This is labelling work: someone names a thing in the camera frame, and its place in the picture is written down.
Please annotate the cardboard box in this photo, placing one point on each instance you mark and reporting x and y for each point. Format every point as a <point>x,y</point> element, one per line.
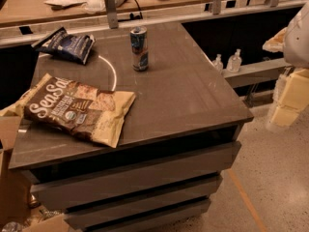
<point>15,199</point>

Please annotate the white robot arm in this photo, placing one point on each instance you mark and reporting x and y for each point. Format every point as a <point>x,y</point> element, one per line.
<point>296,41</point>

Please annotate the grey drawer cabinet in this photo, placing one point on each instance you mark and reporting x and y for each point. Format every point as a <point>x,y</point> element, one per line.
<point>178,136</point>

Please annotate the brown sea salt chip bag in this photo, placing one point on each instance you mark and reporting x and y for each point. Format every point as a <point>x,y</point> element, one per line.
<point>79,109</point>

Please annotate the clear sanitizer bottle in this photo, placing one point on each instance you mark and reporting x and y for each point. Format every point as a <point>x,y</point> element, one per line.
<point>234,62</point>
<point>217,63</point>

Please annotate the clear sanitizer bottle right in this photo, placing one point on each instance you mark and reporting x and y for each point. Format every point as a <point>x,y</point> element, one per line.
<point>234,62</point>

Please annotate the dark blue chip bag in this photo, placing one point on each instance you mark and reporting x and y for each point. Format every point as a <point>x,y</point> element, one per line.
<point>66,46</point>

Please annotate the clear sanitizer bottle left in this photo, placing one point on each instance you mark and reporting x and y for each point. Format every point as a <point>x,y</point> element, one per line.
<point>217,63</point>

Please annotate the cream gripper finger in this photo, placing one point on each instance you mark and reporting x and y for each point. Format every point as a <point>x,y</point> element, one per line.
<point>290,98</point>
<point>275,44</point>

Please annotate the redbull can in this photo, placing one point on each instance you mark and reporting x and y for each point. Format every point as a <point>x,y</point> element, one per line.
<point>139,48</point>

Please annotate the metal railing post left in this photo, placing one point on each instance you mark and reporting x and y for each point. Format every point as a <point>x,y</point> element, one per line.
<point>111,13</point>

